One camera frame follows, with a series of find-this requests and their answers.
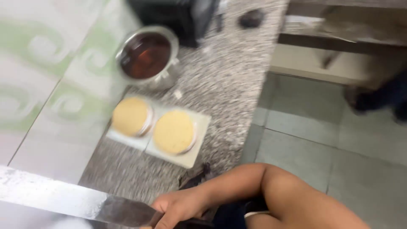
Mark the person's right hand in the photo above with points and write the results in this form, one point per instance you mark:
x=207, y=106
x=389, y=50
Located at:
x=186, y=203

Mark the person's right fingers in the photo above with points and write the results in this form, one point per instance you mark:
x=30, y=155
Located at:
x=163, y=212

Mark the large steel cake knife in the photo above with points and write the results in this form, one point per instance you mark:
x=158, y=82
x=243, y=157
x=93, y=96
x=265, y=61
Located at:
x=63, y=194

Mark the person's dark clothing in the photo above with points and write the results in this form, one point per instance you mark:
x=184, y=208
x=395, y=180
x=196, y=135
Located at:
x=232, y=216

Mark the white square cake board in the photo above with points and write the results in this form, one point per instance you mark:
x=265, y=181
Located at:
x=127, y=140
x=197, y=152

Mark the round yellow sponge cake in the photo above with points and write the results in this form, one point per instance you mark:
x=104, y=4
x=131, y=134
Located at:
x=130, y=116
x=174, y=132

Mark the white bangle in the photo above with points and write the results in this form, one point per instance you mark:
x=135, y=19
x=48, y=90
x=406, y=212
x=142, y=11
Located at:
x=257, y=214

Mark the small white scrap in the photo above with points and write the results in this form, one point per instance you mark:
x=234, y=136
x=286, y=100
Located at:
x=177, y=94

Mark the steel pot with dark liquid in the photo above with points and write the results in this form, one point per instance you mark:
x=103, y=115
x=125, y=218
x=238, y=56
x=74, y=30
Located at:
x=147, y=56

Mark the black appliance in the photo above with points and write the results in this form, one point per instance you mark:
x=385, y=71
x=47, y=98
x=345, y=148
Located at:
x=173, y=19

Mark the dark round knob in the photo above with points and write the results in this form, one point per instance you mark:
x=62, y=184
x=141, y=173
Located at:
x=251, y=18

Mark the wooden table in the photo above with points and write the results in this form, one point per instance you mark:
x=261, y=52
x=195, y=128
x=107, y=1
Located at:
x=349, y=35

